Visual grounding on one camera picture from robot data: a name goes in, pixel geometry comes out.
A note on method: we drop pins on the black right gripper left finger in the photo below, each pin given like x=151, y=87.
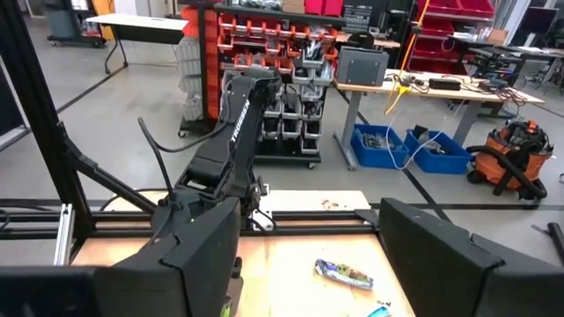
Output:
x=154, y=290

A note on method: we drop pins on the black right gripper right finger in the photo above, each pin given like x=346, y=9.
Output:
x=449, y=277

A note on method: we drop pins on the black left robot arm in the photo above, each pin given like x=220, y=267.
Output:
x=240, y=127

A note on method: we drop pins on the blue granola bar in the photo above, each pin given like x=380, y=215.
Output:
x=380, y=313

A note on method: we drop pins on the purple white granola bar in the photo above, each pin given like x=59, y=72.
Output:
x=343, y=274

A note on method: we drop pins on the silver aluminium profile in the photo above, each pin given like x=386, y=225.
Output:
x=64, y=233

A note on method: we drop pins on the black tube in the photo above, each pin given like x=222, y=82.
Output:
x=557, y=240

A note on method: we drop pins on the orange shop vacuum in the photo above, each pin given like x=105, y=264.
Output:
x=487, y=169

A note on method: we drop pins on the blue storage bin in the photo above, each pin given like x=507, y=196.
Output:
x=379, y=156
x=440, y=163

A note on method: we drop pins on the black power brick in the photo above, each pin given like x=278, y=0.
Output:
x=445, y=84

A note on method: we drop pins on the wooden workbench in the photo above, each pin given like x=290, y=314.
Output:
x=370, y=89

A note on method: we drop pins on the red and grey parts rack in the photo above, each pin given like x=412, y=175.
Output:
x=308, y=110

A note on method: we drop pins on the grey equipment box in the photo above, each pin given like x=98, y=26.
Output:
x=362, y=66

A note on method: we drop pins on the red shelf unit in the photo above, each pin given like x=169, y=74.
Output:
x=440, y=48

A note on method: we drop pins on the black desk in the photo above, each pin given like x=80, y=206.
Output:
x=506, y=55

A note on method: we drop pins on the black monitor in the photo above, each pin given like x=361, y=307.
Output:
x=535, y=24

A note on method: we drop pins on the white folding table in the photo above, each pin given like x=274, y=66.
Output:
x=141, y=22

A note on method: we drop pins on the grey wheeled cart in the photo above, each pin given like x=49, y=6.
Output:
x=61, y=24

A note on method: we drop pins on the pink storage boxes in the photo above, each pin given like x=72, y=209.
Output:
x=324, y=6

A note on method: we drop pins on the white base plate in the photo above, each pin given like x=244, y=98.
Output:
x=308, y=200

